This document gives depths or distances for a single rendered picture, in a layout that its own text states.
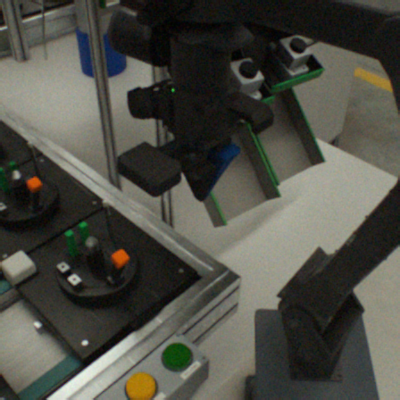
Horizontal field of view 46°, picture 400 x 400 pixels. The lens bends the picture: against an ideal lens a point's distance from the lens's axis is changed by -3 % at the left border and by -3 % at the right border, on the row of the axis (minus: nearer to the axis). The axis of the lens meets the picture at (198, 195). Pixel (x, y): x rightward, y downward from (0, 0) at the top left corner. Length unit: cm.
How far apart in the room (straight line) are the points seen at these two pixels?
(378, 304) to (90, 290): 53
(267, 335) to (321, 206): 54
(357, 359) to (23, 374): 50
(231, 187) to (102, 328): 34
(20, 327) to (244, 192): 46
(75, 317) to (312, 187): 66
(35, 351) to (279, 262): 49
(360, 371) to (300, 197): 59
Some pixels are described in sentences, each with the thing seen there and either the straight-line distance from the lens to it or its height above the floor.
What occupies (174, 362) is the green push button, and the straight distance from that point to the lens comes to 72.
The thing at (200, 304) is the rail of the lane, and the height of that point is 96.
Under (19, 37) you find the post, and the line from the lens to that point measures 184.
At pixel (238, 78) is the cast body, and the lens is 75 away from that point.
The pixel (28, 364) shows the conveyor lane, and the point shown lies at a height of 92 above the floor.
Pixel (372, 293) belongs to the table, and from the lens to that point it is 99.
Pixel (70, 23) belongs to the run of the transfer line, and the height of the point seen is 90.
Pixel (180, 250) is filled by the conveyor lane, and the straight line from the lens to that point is 87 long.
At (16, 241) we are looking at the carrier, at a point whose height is 97.
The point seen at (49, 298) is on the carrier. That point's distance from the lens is 82.
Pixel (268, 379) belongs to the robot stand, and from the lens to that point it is 61.
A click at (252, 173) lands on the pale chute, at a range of 92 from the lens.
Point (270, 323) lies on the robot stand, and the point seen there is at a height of 106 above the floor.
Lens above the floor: 160
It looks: 41 degrees down
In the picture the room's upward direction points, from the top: straight up
